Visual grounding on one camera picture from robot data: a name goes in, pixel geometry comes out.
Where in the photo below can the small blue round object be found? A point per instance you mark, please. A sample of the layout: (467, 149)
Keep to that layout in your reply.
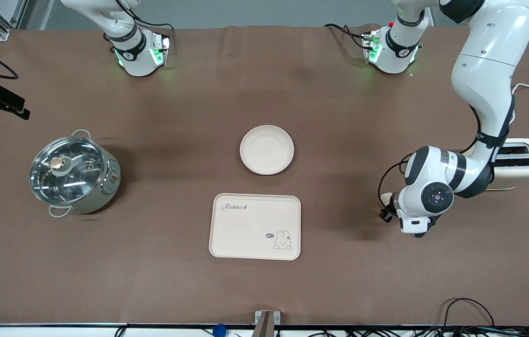
(219, 330)

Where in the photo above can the round beige plate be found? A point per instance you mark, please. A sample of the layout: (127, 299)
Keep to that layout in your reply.
(266, 150)

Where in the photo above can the white table front rail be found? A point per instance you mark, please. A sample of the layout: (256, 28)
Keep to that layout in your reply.
(58, 331)

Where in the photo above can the brown table cover mat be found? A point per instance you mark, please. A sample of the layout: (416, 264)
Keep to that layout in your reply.
(152, 281)

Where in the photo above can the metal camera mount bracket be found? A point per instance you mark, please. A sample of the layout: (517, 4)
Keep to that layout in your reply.
(266, 325)

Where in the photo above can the beige rabbit print tray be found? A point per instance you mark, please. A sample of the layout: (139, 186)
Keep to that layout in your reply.
(255, 234)

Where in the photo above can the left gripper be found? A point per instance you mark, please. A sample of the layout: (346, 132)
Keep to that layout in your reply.
(391, 205)

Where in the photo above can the steel electric cooking pot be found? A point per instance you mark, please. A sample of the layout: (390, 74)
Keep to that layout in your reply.
(109, 187)

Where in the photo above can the glass pot lid with knob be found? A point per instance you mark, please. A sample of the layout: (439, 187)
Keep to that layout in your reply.
(77, 185)

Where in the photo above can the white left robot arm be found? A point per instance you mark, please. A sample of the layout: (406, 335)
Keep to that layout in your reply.
(484, 70)

